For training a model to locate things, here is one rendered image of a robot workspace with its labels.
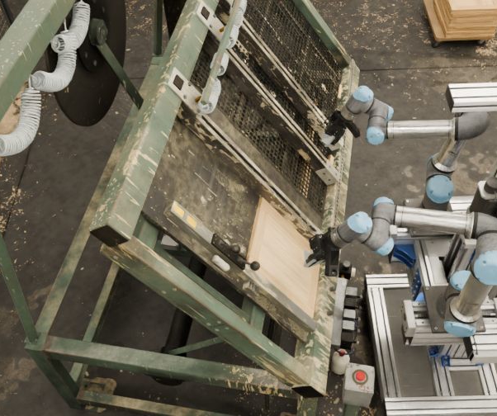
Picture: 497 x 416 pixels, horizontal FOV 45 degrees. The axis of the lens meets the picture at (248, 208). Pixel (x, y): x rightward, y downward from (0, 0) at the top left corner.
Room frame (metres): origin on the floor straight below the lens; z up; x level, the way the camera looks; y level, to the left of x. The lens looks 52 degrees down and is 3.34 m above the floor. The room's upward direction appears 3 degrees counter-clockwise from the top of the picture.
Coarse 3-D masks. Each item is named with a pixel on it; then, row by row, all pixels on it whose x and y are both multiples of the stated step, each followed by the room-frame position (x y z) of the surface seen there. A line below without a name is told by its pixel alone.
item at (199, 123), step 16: (192, 96) 1.77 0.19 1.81; (192, 112) 1.74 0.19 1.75; (192, 128) 1.74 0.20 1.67; (208, 128) 1.73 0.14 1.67; (208, 144) 1.73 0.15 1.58; (224, 144) 1.72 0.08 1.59; (224, 160) 1.71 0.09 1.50; (240, 160) 1.70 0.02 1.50; (240, 176) 1.70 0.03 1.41; (256, 176) 1.69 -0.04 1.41; (256, 192) 1.68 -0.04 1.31; (272, 192) 1.67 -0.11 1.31; (288, 208) 1.66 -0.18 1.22; (304, 224) 1.64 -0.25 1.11
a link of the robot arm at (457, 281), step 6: (462, 270) 1.26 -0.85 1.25; (456, 276) 1.22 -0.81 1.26; (462, 276) 1.22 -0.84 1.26; (468, 276) 1.22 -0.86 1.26; (450, 282) 1.21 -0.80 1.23; (456, 282) 1.19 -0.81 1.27; (462, 282) 1.19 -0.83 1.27; (450, 288) 1.19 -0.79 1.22; (456, 288) 1.17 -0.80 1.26; (450, 294) 1.16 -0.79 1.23; (456, 294) 1.15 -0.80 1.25
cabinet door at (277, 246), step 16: (272, 208) 1.66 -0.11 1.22; (256, 224) 1.53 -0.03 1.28; (272, 224) 1.59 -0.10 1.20; (288, 224) 1.64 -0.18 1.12; (256, 240) 1.45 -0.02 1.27; (272, 240) 1.51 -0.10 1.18; (288, 240) 1.56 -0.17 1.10; (304, 240) 1.62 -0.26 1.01; (256, 256) 1.38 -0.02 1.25; (272, 256) 1.44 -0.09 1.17; (288, 256) 1.49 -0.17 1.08; (304, 256) 1.54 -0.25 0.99; (272, 272) 1.36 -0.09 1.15; (288, 272) 1.41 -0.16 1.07; (304, 272) 1.46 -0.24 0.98; (288, 288) 1.34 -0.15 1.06; (304, 288) 1.38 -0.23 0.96; (304, 304) 1.31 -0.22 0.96
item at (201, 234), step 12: (168, 204) 1.36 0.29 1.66; (168, 216) 1.33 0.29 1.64; (180, 216) 1.32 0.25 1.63; (192, 216) 1.35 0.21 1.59; (192, 228) 1.31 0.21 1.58; (204, 228) 1.34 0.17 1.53; (204, 240) 1.30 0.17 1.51; (216, 252) 1.29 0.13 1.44; (240, 276) 1.27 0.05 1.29; (252, 276) 1.27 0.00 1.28; (264, 288) 1.25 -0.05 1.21; (276, 288) 1.28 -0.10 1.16; (276, 300) 1.24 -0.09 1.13; (288, 300) 1.26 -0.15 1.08; (288, 312) 1.22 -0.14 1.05; (300, 312) 1.24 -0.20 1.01; (300, 324) 1.21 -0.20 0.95; (312, 324) 1.22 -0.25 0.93
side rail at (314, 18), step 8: (296, 0) 3.09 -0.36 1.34; (304, 0) 3.10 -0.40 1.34; (296, 8) 3.09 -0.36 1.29; (304, 8) 3.08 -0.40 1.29; (312, 8) 3.12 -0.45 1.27; (312, 16) 3.07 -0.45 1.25; (312, 24) 3.07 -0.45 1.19; (320, 24) 3.07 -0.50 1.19; (320, 32) 3.06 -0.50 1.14; (328, 32) 3.07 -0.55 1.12; (328, 40) 3.05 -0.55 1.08; (336, 40) 3.09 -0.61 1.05; (328, 48) 3.05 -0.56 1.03; (336, 48) 3.04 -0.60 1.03; (336, 56) 3.04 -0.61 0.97; (344, 56) 3.04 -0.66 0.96; (344, 64) 3.02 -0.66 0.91
